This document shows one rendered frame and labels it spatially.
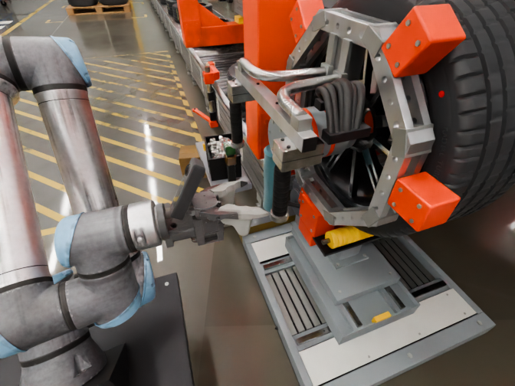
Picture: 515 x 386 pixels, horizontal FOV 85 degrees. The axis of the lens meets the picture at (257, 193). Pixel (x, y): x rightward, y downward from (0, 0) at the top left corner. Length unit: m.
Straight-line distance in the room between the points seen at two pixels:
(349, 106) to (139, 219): 0.43
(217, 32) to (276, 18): 1.99
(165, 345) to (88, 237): 0.57
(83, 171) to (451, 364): 1.46
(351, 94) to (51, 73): 0.66
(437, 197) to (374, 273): 0.73
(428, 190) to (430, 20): 0.29
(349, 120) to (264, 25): 0.59
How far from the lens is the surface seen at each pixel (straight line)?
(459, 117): 0.63
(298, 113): 0.53
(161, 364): 1.02
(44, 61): 0.85
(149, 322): 1.08
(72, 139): 0.82
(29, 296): 0.63
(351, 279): 1.24
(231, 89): 0.82
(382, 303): 1.32
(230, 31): 3.06
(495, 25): 0.74
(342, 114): 0.55
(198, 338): 1.35
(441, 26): 0.59
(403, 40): 0.59
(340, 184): 1.01
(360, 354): 1.28
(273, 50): 1.08
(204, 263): 1.52
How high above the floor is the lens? 1.23
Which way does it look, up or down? 41 degrees down
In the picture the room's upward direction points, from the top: straight up
